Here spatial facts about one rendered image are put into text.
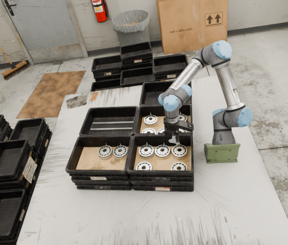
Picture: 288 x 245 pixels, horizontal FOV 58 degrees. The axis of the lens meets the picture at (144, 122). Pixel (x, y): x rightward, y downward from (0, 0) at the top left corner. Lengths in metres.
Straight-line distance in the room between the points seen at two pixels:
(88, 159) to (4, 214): 1.07
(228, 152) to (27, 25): 3.90
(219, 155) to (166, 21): 2.88
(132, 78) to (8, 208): 1.92
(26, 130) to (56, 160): 1.03
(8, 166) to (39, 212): 0.83
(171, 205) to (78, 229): 0.59
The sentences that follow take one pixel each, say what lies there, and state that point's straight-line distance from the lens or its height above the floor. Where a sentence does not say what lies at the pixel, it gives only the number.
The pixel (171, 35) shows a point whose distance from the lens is 4.33.
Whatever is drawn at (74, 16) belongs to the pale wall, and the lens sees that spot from 4.52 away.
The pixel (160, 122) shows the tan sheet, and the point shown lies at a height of 0.83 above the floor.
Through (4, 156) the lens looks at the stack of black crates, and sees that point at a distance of 2.76.
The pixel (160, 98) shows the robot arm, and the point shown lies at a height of 1.24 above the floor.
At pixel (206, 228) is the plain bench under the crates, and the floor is 0.70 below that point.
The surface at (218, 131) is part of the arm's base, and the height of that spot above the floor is 0.91.
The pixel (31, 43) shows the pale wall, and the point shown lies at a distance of 4.95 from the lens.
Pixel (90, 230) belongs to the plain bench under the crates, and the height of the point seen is 0.70.
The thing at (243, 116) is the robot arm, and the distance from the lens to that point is 1.64.
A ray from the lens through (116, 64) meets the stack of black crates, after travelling 3.61.
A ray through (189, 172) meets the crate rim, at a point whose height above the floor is 0.93.
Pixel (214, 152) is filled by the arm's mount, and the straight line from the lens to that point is 1.76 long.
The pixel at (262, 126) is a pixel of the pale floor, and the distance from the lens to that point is 3.13.
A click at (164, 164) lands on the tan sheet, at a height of 0.83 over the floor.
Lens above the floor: 2.19
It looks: 44 degrees down
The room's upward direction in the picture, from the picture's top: 12 degrees counter-clockwise
